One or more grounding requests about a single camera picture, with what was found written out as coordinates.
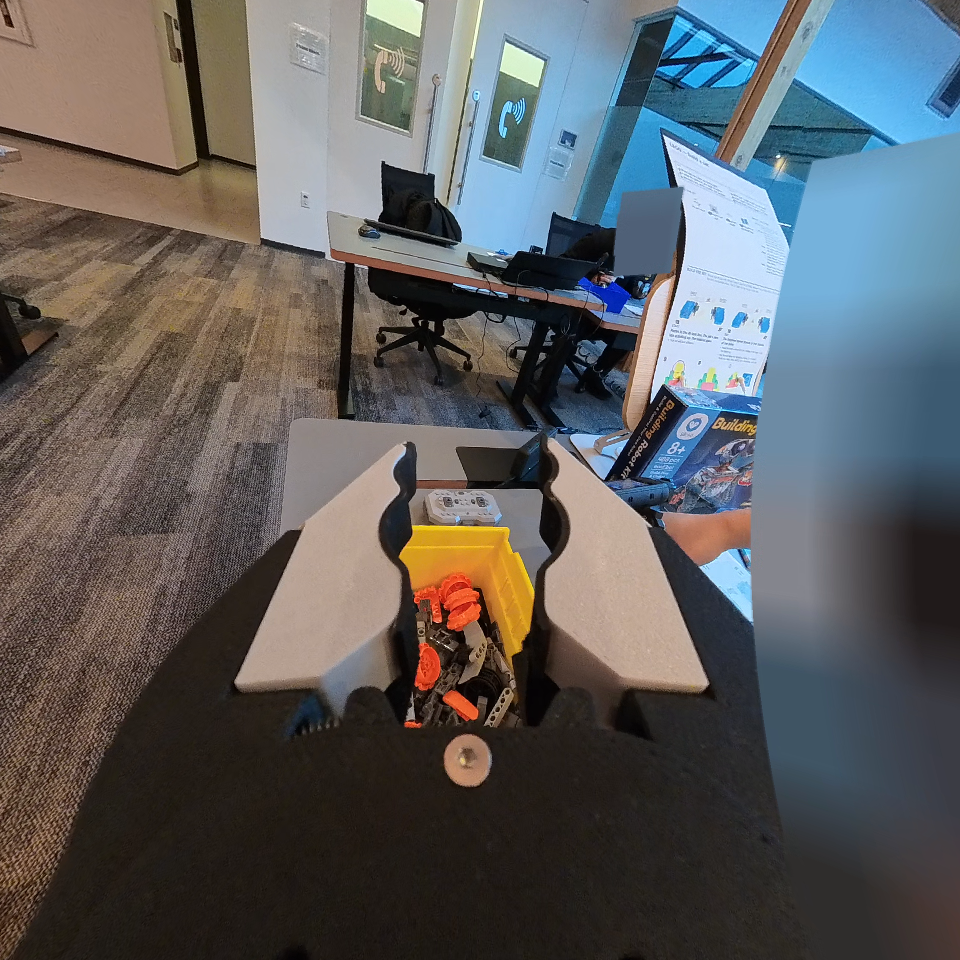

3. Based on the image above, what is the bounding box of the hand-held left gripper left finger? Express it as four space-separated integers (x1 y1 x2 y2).
234 441 420 717

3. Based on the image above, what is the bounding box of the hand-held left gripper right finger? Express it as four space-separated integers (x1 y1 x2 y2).
536 435 710 720

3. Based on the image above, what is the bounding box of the pile of building brick parts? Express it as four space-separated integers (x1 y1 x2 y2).
405 573 522 729

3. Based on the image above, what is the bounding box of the yellow plastic bin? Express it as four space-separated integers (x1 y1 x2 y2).
399 525 535 661

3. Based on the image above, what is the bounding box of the person's right forearm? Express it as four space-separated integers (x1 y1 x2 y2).
660 506 753 565

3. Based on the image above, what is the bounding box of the grey desk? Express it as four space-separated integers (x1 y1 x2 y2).
279 418 755 624

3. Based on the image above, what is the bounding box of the long office desk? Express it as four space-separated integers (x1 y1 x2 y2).
327 211 646 421

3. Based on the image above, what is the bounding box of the black-legged desk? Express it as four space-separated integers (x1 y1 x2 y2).
0 146 61 384

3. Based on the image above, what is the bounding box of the dark blue robot kit box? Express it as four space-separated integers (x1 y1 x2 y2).
603 384 760 515

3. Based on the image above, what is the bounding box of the grey remote control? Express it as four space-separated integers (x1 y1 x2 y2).
423 489 504 526

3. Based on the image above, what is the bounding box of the blue plastic bin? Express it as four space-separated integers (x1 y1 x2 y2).
577 277 631 314

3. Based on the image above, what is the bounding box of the black laptop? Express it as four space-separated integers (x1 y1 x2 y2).
501 251 594 290

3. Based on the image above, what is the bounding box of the white instruction poster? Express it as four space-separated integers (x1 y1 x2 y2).
652 127 791 399

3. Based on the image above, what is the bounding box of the black keyboard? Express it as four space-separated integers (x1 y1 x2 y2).
362 219 459 247

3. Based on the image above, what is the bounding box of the black backpack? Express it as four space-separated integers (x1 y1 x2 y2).
382 189 462 245

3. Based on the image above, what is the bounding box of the metal door pull bar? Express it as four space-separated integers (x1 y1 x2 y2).
422 72 444 175
455 90 481 207

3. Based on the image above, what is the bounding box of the door window blue phone symbol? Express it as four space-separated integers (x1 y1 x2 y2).
480 33 550 172

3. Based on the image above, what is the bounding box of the door window orange phone symbol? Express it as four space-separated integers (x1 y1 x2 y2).
357 0 427 136

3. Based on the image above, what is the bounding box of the wooden post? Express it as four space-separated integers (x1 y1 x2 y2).
716 0 835 172

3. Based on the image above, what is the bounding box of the white wall sign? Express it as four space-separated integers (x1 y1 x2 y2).
288 22 330 74

